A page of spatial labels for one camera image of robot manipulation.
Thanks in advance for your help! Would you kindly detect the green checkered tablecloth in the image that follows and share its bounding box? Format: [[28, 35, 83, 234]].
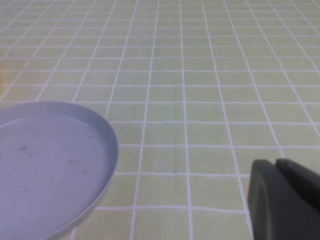
[[0, 0, 320, 240]]

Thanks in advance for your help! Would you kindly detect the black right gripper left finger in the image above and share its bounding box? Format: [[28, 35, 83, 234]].
[[246, 158, 320, 240]]

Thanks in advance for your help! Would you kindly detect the grey-blue round plate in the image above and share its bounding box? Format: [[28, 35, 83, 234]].
[[0, 100, 120, 240]]

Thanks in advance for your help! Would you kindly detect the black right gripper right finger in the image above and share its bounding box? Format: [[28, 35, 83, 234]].
[[274, 157, 320, 213]]

